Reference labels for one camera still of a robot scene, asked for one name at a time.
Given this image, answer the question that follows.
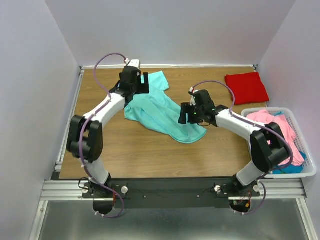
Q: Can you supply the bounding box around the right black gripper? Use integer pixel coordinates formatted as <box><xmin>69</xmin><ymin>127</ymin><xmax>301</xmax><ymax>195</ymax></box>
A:
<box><xmin>177</xmin><ymin>102</ymin><xmax>204</xmax><ymax>125</ymax></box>

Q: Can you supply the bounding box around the teal t shirt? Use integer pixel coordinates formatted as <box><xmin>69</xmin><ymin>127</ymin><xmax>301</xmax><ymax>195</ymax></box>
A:
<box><xmin>124</xmin><ymin>71</ymin><xmax>207</xmax><ymax>144</ymax></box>

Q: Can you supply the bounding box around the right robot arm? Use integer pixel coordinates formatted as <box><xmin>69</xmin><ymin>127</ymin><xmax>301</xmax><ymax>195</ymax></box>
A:
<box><xmin>178</xmin><ymin>88</ymin><xmax>293</xmax><ymax>196</ymax></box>

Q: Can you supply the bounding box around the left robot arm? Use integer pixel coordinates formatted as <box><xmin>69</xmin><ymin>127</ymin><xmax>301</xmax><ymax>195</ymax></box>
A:
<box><xmin>66</xmin><ymin>65</ymin><xmax>150</xmax><ymax>198</ymax></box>

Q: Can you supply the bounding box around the folded red t shirt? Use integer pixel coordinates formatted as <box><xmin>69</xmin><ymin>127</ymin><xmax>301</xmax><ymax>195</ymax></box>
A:
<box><xmin>224</xmin><ymin>72</ymin><xmax>270</xmax><ymax>105</ymax></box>

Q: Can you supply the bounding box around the pink t shirt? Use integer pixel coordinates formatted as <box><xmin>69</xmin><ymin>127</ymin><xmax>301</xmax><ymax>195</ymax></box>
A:
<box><xmin>246</xmin><ymin>109</ymin><xmax>305</xmax><ymax>167</ymax></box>

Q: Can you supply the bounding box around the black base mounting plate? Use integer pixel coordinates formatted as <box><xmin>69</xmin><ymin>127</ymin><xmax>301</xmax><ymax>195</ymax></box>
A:
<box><xmin>80</xmin><ymin>177</ymin><xmax>261</xmax><ymax>217</ymax></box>

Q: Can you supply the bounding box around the blue t shirt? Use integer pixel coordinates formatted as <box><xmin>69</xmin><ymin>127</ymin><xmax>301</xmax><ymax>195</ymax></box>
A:
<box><xmin>272</xmin><ymin>111</ymin><xmax>307</xmax><ymax>175</ymax></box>

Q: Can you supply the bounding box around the white plastic laundry basket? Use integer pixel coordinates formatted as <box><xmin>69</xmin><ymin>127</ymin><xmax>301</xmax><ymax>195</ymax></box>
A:
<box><xmin>241</xmin><ymin>107</ymin><xmax>317</xmax><ymax>179</ymax></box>

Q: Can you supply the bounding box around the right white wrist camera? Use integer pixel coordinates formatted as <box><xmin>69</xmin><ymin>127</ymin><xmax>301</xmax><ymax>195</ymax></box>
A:
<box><xmin>188</xmin><ymin>87</ymin><xmax>198</xmax><ymax>106</ymax></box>

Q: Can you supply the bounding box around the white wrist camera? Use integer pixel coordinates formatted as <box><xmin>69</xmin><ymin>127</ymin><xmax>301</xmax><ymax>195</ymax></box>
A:
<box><xmin>188</xmin><ymin>87</ymin><xmax>198</xmax><ymax>106</ymax></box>
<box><xmin>124</xmin><ymin>58</ymin><xmax>141</xmax><ymax>69</ymax></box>

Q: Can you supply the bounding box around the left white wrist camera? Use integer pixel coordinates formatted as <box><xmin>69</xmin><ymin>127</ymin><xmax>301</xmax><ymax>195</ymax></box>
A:
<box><xmin>124</xmin><ymin>58</ymin><xmax>141</xmax><ymax>69</ymax></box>

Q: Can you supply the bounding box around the aluminium frame rail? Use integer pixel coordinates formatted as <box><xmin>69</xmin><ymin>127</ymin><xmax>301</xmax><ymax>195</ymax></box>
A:
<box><xmin>29</xmin><ymin>178</ymin><xmax>318</xmax><ymax>240</ymax></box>

